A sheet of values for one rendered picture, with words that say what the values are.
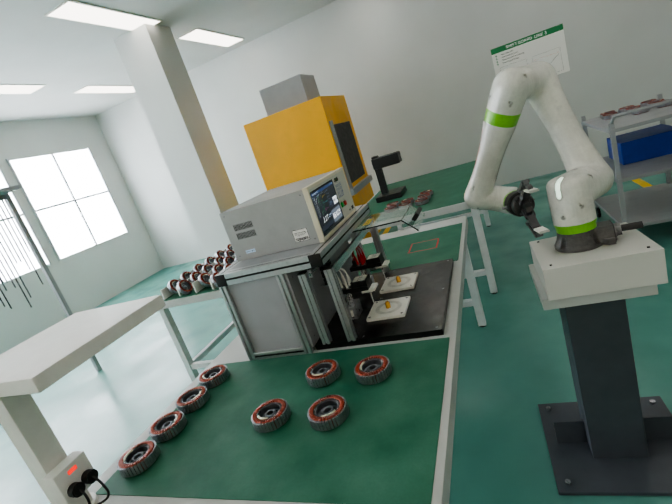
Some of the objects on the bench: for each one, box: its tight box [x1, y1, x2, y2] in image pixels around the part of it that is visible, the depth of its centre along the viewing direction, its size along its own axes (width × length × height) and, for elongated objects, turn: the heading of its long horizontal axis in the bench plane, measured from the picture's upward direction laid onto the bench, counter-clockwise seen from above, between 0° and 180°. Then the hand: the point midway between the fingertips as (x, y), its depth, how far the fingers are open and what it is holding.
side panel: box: [219, 274, 315, 361], centre depth 155 cm, size 28×3×32 cm, turn 120°
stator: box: [354, 355, 392, 385], centre depth 126 cm, size 11×11×4 cm
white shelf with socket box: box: [0, 295, 166, 504], centre depth 109 cm, size 35×37×46 cm
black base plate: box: [315, 258, 454, 350], centre depth 173 cm, size 47×64×2 cm
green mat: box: [354, 223, 462, 276], centre depth 238 cm, size 94×61×1 cm, turn 120°
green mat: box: [96, 337, 450, 504], centre depth 124 cm, size 94×61×1 cm, turn 120°
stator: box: [305, 359, 341, 388], centre depth 133 cm, size 11×11×4 cm
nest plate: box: [380, 272, 418, 294], centre depth 182 cm, size 15×15×1 cm
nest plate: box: [366, 296, 411, 322], centre depth 161 cm, size 15×15×1 cm
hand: (538, 211), depth 133 cm, fingers open, 13 cm apart
